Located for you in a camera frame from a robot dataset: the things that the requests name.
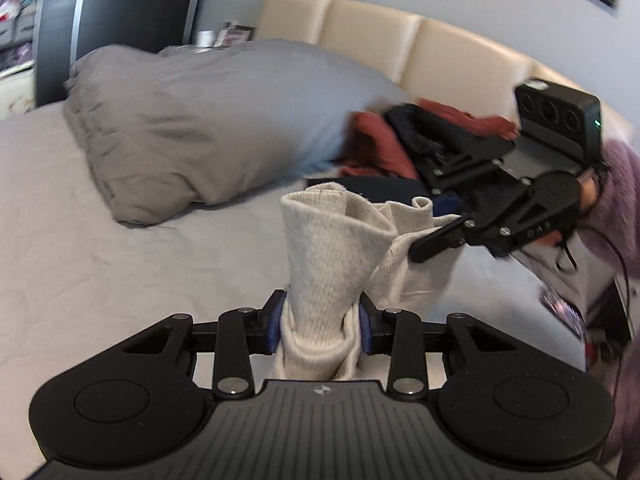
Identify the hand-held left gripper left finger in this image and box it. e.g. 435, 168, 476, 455
120, 289, 288, 401

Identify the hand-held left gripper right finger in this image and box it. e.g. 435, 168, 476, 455
356, 292, 526, 401

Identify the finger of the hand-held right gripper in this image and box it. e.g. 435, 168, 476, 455
384, 102, 516, 196
407, 180, 531, 265

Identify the cream ribbed knit cloth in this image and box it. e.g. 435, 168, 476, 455
272, 182, 463, 381

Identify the person's right forearm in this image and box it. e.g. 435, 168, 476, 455
582, 140, 640, 273

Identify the person's right hand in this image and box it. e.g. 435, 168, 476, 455
577, 167, 603, 211

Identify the maroon garment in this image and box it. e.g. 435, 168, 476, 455
340, 99, 521, 181

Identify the dark cloth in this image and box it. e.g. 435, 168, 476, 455
302, 174, 461, 218

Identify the cream padded headboard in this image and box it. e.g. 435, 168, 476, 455
255, 0, 631, 136

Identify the grey bed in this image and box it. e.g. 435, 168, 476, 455
0, 100, 591, 480

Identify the grey pillow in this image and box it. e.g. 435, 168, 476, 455
62, 37, 416, 226

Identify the purple fuzzy robe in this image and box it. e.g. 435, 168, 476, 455
597, 340, 640, 480

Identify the white storage box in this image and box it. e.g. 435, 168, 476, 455
0, 67, 37, 120

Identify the black wardrobe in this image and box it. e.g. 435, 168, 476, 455
35, 0, 208, 107

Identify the dark storage shelf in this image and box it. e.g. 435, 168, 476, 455
0, 0, 43, 68

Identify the black cable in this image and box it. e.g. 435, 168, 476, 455
555, 225, 632, 391

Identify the small photo frame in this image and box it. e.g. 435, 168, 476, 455
219, 21, 254, 46

